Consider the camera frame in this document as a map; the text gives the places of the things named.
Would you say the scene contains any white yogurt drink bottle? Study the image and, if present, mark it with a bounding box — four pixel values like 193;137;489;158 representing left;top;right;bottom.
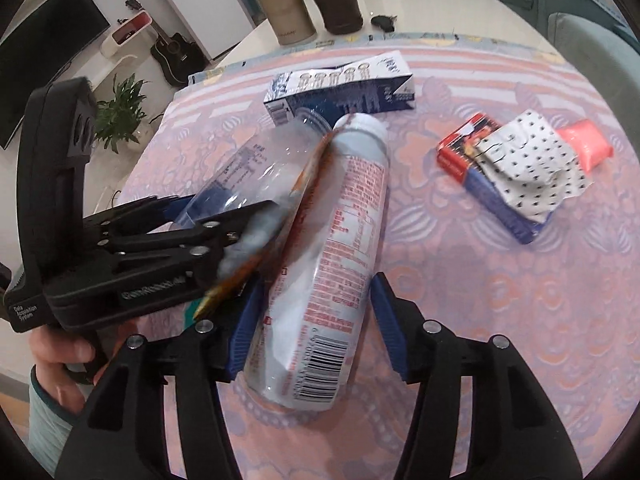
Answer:
244;113;390;411

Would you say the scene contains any clear plastic bottle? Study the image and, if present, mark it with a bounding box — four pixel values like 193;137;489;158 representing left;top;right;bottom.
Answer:
171;108;332;230

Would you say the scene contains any left hand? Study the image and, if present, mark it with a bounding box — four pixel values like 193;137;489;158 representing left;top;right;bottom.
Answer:
29;326;96;415

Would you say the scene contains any green potted plant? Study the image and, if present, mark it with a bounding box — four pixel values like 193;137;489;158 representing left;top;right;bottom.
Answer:
94;74;162;154

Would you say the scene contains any black television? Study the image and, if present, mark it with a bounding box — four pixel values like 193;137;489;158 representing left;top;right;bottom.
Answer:
0;0;110;148

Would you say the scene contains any black acoustic guitar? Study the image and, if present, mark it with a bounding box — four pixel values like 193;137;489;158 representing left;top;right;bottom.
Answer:
150;20;208;89

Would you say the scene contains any dotted white wrapper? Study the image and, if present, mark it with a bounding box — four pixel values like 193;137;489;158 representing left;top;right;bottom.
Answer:
471;110;591;223

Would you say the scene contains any red blue cigarette box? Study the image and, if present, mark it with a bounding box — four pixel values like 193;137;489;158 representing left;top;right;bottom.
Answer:
436;113;544;245

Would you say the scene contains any pink packet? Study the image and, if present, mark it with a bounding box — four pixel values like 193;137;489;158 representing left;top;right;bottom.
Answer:
558;119;614;174

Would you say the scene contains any tan thermos bottle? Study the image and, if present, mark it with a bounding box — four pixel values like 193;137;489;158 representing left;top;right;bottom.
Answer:
257;0;317;47

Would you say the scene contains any blue white milk carton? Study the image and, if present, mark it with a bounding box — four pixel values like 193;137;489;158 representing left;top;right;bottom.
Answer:
264;51;416;125

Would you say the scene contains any dark brown cup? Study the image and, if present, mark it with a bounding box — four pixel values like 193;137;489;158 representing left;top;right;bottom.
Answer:
314;0;363;36

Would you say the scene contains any black car key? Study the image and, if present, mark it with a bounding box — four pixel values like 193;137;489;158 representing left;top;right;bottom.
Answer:
370;15;396;34

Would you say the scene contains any white wall shelf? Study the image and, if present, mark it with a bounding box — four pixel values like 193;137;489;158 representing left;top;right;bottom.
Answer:
100;10;153;58

